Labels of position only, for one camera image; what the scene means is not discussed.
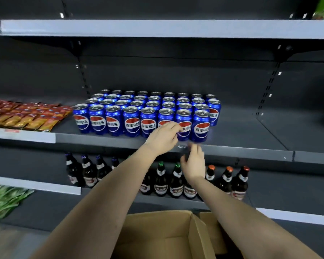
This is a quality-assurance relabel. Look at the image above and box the orange-capped dark glass bottle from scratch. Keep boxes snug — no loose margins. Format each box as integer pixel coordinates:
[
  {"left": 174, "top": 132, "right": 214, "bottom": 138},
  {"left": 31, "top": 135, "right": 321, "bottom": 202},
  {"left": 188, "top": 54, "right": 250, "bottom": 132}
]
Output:
[
  {"left": 205, "top": 164, "right": 216, "bottom": 184},
  {"left": 231, "top": 166, "right": 250, "bottom": 201},
  {"left": 215, "top": 166, "right": 234, "bottom": 195}
]

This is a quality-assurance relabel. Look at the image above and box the pile of green snack packets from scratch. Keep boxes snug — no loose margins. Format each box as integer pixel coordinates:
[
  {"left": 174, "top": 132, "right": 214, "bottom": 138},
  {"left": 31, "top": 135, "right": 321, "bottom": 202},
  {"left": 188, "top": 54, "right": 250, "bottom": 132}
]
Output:
[{"left": 0, "top": 184, "right": 35, "bottom": 220}]

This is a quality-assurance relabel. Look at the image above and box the dark grey shelving unit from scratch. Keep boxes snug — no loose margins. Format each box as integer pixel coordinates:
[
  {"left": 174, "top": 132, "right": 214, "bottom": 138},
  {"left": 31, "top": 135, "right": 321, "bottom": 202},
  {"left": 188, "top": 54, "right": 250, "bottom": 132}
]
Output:
[{"left": 0, "top": 0, "right": 324, "bottom": 259}]

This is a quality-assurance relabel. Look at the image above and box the person's right forearm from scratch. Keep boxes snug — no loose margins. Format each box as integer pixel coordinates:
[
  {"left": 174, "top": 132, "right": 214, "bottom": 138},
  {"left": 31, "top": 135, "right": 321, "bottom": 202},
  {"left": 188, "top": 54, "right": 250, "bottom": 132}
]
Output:
[{"left": 190, "top": 176, "right": 323, "bottom": 259}]

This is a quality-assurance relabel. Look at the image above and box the person's left forearm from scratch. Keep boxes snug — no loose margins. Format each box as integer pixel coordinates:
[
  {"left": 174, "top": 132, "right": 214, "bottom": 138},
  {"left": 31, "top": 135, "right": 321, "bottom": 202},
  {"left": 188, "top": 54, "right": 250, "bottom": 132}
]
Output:
[{"left": 30, "top": 144, "right": 159, "bottom": 259}]

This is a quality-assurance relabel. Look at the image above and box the row of orange snack packets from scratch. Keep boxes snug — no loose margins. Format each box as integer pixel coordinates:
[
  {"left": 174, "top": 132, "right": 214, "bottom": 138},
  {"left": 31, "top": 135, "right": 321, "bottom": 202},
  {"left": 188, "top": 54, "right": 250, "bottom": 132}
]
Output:
[{"left": 0, "top": 99, "right": 73, "bottom": 133}]

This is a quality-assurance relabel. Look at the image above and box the green-capped dark glass bottle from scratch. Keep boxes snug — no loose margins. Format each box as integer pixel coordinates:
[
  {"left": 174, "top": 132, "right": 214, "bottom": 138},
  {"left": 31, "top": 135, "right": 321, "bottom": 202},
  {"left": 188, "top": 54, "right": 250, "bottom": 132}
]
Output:
[
  {"left": 140, "top": 172, "right": 154, "bottom": 196},
  {"left": 183, "top": 182, "right": 198, "bottom": 200},
  {"left": 169, "top": 162, "right": 185, "bottom": 199},
  {"left": 154, "top": 161, "right": 169, "bottom": 197}
]

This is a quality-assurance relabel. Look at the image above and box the person's right hand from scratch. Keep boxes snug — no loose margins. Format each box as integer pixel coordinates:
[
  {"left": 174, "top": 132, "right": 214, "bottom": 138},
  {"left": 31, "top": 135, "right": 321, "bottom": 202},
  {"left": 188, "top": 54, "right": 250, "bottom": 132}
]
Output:
[{"left": 180, "top": 143, "right": 206, "bottom": 184}]

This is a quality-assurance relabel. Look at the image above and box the group of blue soda cans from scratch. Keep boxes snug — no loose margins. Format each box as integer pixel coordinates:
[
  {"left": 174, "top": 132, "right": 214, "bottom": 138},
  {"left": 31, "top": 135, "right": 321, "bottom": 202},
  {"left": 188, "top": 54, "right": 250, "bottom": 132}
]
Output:
[{"left": 72, "top": 89, "right": 222, "bottom": 143}]

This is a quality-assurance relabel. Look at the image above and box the person's left hand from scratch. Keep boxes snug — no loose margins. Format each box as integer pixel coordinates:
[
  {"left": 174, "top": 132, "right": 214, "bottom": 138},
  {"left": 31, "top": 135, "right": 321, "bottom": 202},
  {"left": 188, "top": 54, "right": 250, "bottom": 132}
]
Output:
[{"left": 144, "top": 121, "right": 183, "bottom": 157}]

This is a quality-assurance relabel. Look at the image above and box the brown cardboard box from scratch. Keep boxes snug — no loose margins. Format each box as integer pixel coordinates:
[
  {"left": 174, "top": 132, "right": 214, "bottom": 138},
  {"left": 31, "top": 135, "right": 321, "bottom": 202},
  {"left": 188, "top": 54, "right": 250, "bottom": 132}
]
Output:
[{"left": 111, "top": 210, "right": 244, "bottom": 259}]

